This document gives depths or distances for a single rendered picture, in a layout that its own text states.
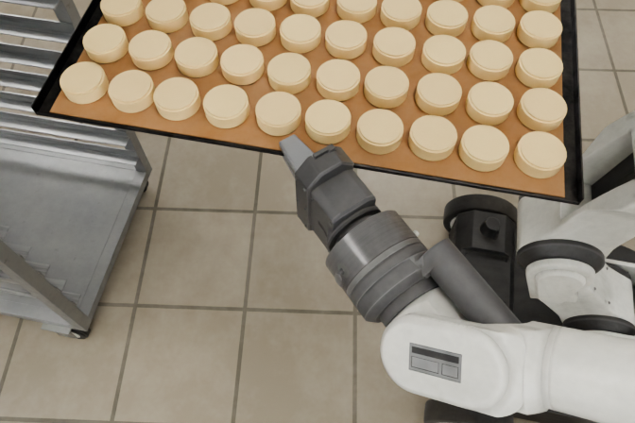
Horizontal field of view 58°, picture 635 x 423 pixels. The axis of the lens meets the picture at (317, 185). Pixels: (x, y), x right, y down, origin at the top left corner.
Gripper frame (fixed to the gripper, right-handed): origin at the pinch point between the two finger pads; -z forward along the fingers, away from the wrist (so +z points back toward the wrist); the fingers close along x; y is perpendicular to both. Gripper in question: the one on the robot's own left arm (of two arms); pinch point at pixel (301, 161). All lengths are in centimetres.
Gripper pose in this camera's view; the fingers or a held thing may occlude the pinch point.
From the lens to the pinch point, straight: 61.3
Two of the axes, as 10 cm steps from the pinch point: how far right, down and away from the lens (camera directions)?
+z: 5.5, 7.2, -4.2
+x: 0.0, -5.1, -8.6
